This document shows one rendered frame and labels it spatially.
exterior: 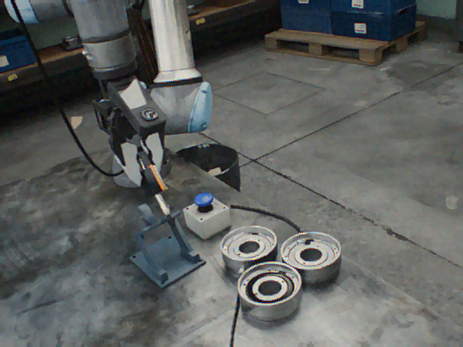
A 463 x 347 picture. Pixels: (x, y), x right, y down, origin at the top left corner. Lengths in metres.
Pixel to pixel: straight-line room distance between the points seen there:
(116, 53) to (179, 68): 0.42
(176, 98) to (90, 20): 0.45
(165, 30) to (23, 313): 0.66
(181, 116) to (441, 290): 1.29
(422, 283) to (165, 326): 1.41
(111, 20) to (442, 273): 1.70
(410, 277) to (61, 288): 1.45
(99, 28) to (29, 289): 0.53
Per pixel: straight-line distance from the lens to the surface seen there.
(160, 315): 0.92
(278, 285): 0.90
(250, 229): 1.01
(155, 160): 0.91
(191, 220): 1.08
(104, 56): 0.83
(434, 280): 2.17
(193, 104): 1.21
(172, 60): 1.23
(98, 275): 1.06
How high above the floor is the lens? 1.42
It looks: 29 degrees down
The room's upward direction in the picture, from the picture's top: 9 degrees counter-clockwise
